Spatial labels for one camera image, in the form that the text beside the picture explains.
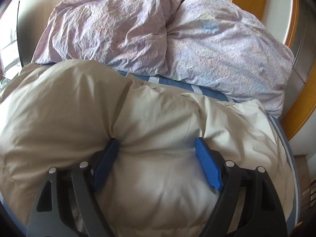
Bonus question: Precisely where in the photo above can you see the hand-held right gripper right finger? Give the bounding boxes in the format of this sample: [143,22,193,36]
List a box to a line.
[195,137,289,237]

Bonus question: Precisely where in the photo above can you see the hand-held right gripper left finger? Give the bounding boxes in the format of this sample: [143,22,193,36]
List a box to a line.
[26,138,120,237]

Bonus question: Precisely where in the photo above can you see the beige puffer jacket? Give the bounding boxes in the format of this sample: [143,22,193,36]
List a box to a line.
[0,59,297,237]

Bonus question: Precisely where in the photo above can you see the blue striped bed sheet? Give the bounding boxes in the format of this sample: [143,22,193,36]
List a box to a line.
[0,70,303,237]

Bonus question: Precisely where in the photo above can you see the pink floral duvet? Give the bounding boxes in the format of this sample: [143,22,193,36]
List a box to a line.
[32,0,295,118]

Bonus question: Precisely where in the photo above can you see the grey glass sliding door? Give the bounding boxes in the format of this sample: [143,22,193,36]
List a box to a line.
[290,0,316,86]

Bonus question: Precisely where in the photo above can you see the window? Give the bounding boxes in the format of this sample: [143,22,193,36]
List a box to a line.
[0,1,22,84]

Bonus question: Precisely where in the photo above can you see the wooden door frame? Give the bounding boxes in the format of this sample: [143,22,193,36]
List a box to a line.
[231,0,316,141]

